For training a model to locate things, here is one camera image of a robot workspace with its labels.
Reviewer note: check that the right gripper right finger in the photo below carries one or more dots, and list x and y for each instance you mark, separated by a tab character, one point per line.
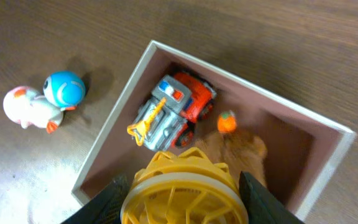
262	207

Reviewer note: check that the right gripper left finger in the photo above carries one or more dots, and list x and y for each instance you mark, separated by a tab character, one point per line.
105	208

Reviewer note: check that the brown plush bear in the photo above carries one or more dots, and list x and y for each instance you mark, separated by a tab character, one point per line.
237	147

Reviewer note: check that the yellow round plastic toy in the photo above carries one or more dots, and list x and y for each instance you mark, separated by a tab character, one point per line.
187	188

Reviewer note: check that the grey red toy truck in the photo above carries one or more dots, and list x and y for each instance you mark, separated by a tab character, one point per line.
168	117

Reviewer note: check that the pink white duck toy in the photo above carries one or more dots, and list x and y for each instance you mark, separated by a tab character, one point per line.
26	106

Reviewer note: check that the white cardboard box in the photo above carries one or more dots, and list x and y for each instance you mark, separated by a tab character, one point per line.
304	148

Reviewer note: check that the blue ball toy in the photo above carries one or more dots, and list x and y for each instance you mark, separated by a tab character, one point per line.
64	89

